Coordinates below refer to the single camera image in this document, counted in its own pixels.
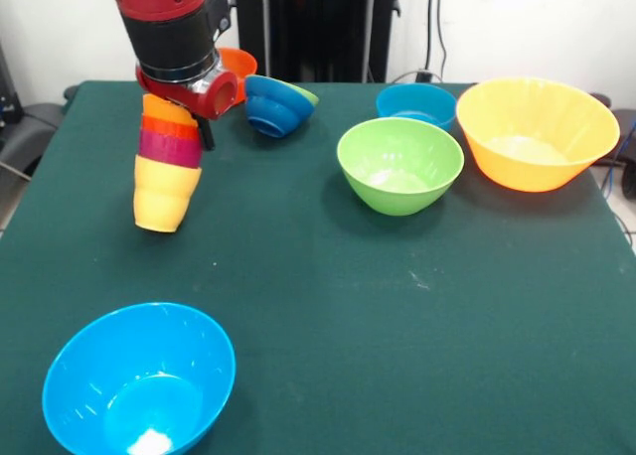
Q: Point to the dark green tablecloth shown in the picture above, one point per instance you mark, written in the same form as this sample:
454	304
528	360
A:
308	326

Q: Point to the red plastic bowl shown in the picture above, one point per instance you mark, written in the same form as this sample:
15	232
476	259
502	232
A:
243	67

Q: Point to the dark blue bowl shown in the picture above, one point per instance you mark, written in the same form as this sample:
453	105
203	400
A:
273	107

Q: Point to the dark grey pedestal leg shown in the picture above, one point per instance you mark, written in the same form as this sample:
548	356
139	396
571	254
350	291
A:
30	127

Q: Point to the red plastic cup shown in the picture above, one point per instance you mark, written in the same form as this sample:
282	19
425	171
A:
166	128

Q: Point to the small green ribbed bowl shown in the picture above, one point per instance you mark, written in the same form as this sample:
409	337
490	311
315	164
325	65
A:
309	96

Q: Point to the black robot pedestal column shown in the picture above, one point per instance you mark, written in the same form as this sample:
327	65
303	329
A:
318	28

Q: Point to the yellow ribbed plastic cup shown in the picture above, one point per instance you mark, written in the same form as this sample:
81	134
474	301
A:
161	197

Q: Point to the small light blue bowl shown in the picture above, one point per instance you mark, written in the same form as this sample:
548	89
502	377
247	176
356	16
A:
415	102

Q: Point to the large light blue bowl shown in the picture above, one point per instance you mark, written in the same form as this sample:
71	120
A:
139	380

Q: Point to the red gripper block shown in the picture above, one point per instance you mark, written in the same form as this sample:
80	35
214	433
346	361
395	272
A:
213	97

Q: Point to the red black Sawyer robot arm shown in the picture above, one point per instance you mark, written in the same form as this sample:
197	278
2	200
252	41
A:
169	33

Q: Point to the large green bowl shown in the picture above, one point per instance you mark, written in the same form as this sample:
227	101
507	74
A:
400	172

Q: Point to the large yellow bowl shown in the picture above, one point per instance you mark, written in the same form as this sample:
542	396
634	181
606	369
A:
536	132

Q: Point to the orange ribbed plastic cup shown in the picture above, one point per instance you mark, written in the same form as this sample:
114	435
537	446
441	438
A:
159	109

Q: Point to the purple plastic cup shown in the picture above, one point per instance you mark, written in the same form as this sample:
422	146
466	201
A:
166	149

